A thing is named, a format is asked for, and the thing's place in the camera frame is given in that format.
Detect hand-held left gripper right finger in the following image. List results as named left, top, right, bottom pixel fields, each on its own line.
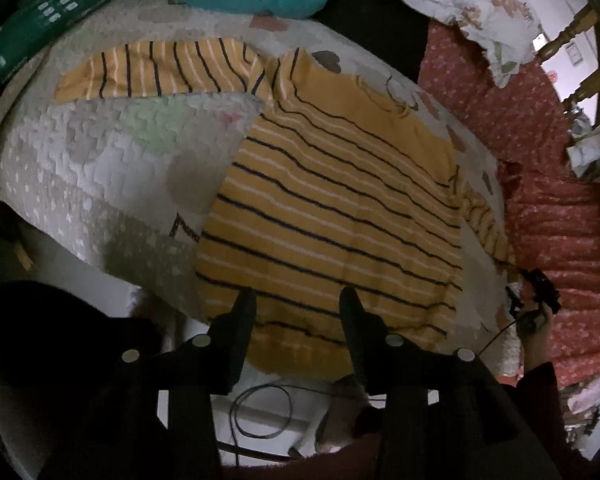
left=339, top=287, right=563, bottom=480

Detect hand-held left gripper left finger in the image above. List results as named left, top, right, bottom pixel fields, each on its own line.
left=40, top=287, right=258, bottom=480

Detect yellow striped sweater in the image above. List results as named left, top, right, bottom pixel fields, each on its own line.
left=54, top=37, right=517, bottom=382

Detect person's right forearm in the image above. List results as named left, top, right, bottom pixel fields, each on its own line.
left=507, top=360, right=600, bottom=480

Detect person's right hand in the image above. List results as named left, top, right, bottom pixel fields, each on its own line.
left=518, top=305, right=553, bottom=367

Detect red floral blanket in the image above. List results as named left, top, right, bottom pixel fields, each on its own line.
left=417, top=19, right=600, bottom=388

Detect pale furry object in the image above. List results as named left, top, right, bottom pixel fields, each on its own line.
left=314, top=374, right=381, bottom=456

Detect white crumpled cloth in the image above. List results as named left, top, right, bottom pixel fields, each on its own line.
left=566, top=119, right=600, bottom=178

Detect heart print quilted blanket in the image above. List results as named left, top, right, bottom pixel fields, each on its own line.
left=0, top=0, right=526, bottom=381

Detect white floral pillow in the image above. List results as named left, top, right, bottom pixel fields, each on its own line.
left=371, top=0, right=545, bottom=90

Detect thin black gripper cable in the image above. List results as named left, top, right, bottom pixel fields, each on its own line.
left=479, top=305, right=523, bottom=357

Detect black looped cable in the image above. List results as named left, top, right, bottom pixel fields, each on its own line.
left=219, top=384, right=376, bottom=461

